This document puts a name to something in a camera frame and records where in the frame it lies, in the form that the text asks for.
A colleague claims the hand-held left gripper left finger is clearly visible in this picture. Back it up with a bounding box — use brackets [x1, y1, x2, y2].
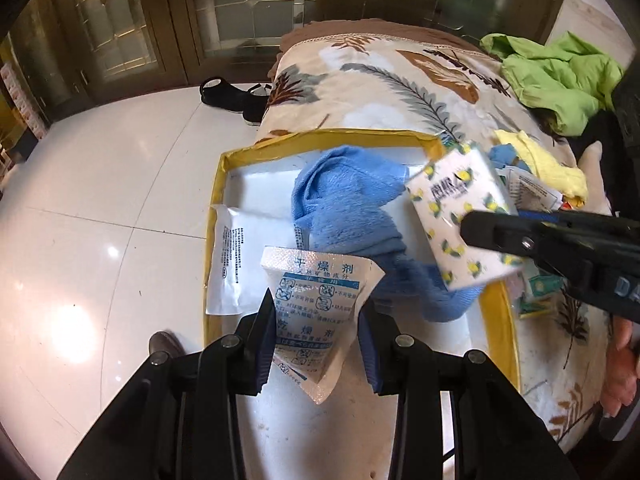
[57, 292, 278, 480]

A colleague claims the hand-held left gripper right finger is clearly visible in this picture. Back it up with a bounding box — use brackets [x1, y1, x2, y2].
[357, 305, 571, 480]

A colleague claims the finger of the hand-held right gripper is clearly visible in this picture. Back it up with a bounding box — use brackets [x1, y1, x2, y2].
[460, 210, 588, 281]

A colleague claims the lemon print tissue pack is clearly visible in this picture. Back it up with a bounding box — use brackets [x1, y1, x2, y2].
[405, 142, 523, 291]

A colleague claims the white desiccant packet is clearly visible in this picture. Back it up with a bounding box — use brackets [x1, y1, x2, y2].
[260, 246, 386, 406]

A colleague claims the yellow towel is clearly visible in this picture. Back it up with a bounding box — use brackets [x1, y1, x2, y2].
[494, 130, 590, 198]

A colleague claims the white plastic packet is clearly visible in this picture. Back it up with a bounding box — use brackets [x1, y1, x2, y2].
[206, 205, 301, 316]

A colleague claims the blue towel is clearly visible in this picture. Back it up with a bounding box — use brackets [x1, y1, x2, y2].
[291, 145, 483, 323]

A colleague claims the white foam box yellow tape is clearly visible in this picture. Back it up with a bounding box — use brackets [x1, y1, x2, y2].
[202, 129, 523, 480]

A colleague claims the white soft cloth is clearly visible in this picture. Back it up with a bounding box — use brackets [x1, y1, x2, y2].
[577, 140, 615, 211]

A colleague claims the person's right hand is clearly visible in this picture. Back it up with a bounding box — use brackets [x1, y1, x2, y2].
[600, 317, 640, 418]

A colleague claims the white printed sachet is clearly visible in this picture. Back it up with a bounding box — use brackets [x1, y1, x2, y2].
[502, 167, 561, 213]

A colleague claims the small green packet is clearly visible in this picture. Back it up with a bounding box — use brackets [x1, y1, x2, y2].
[520, 270, 566, 321]

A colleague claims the small blue cloth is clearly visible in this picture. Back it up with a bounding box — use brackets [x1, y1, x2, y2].
[490, 144, 531, 171]

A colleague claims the brown shoe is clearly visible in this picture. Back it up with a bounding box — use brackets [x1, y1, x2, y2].
[149, 331, 186, 361]

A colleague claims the dark cloth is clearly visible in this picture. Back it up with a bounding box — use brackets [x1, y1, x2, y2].
[540, 107, 621, 161]

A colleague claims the green jacket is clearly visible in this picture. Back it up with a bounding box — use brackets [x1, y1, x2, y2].
[480, 31, 626, 136]

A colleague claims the leaf printed blanket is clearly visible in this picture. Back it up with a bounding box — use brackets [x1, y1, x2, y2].
[257, 34, 640, 456]

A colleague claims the black shoe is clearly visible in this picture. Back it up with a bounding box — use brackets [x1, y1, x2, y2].
[240, 84, 274, 127]
[200, 76, 251, 107]

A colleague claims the brown blanket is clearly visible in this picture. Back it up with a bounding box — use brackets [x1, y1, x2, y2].
[270, 20, 483, 63]

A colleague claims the wooden glass door cabinet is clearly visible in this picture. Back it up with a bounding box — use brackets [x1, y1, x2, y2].
[0, 0, 571, 126]

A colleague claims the row of red print boxes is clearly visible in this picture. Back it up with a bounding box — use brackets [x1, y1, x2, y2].
[0, 60, 48, 138]

